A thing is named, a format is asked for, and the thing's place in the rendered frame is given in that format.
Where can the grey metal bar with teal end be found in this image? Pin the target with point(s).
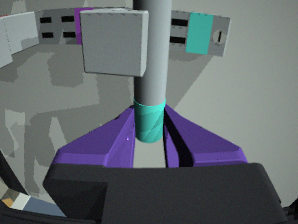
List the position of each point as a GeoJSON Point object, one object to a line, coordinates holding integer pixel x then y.
{"type": "Point", "coordinates": [149, 90]}

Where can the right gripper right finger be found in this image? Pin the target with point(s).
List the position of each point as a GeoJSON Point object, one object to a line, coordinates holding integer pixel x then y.
{"type": "Point", "coordinates": [196, 145]}

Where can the light grey panel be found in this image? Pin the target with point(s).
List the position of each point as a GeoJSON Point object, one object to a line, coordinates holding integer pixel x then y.
{"type": "Point", "coordinates": [249, 96]}

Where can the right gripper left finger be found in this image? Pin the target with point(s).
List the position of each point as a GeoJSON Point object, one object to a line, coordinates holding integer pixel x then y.
{"type": "Point", "coordinates": [103, 145]}

